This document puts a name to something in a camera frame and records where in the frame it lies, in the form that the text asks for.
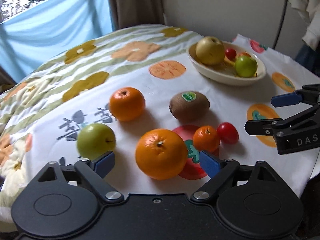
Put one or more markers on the white hanging garment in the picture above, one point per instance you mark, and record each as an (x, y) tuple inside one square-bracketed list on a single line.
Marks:
[(309, 12)]

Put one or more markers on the orange mandarin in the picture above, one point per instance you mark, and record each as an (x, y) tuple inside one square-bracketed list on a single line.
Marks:
[(126, 104)]

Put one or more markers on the blue window cloth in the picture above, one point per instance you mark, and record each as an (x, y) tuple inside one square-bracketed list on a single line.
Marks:
[(34, 36)]

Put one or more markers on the yellow pear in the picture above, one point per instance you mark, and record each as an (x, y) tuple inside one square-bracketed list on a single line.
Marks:
[(210, 50)]

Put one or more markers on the cherry tomato in bowl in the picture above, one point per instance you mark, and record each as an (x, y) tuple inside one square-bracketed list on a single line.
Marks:
[(231, 54)]

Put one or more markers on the brown curtain right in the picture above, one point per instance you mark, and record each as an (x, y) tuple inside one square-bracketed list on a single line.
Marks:
[(128, 13)]

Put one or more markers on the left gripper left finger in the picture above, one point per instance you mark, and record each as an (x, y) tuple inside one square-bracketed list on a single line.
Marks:
[(94, 172)]

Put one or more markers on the large orange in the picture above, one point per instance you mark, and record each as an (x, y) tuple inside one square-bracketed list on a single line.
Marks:
[(161, 154)]

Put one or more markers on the red tomato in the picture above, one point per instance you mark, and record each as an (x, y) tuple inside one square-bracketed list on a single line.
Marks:
[(227, 133)]

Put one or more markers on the brown kiwi with sticker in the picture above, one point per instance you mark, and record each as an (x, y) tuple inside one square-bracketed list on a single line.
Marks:
[(189, 106)]

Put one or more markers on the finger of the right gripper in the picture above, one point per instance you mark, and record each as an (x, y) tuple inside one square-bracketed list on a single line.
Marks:
[(266, 126), (309, 94)]

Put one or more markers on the floral striped quilt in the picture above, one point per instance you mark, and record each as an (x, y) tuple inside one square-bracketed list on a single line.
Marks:
[(117, 53)]

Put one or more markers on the cream yellow oval bowl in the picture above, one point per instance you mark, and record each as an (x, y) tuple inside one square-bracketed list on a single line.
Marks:
[(225, 73)]

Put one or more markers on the green apple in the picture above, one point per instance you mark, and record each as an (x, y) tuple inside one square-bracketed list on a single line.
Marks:
[(95, 140), (245, 66)]

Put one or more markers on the white fruit print cloth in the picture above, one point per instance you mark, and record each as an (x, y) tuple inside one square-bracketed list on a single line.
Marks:
[(134, 82)]

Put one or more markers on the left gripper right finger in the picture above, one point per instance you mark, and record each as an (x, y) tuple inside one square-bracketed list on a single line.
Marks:
[(222, 177)]

